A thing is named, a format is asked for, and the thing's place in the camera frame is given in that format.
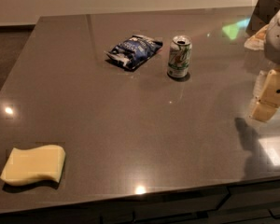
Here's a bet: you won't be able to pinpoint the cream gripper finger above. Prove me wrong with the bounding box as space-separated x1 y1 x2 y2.
250 66 280 122

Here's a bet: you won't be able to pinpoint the yellow sponge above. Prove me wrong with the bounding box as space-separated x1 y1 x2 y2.
0 145 66 187

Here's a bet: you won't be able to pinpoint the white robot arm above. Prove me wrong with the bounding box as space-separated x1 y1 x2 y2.
250 10 280 122

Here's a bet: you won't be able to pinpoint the blue chip bag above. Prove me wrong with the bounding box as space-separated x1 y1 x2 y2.
105 35 163 71

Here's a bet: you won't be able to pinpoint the dark box with snacks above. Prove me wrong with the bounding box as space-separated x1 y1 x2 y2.
246 0 280 35

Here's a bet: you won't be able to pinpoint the green white soda can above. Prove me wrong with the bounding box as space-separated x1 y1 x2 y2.
167 35 192 78

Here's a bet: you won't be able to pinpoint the dark cabinet drawers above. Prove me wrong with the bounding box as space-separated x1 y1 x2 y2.
0 179 280 224

